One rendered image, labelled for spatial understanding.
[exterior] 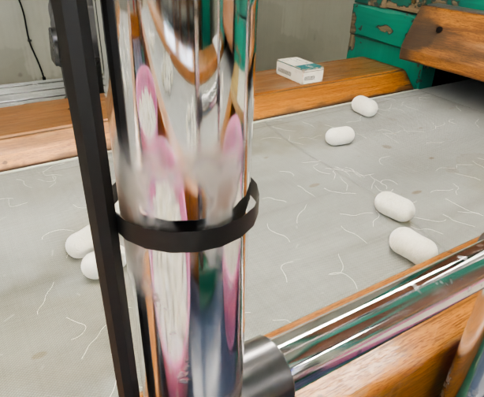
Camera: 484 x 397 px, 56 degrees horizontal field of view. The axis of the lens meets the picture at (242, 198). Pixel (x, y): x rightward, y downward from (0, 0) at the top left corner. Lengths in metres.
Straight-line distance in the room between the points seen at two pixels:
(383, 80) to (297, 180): 0.32
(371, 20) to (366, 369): 0.64
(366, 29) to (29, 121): 0.53
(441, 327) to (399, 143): 0.31
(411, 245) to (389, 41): 0.49
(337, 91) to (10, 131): 0.40
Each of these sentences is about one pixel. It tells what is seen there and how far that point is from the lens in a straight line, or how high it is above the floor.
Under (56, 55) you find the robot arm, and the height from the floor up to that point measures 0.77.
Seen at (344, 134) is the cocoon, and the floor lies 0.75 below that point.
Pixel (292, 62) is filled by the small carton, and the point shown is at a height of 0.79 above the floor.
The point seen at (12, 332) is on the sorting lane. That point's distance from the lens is 0.30.
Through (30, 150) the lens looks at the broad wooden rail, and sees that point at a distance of 0.49.
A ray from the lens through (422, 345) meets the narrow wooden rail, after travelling 0.26.
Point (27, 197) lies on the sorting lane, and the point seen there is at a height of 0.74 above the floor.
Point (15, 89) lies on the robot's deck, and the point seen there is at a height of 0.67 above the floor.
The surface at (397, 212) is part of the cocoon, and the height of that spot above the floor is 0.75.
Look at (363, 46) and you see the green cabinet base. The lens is 0.82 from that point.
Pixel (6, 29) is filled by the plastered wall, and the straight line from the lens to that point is 2.41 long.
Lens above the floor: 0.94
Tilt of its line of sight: 31 degrees down
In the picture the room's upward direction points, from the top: 2 degrees clockwise
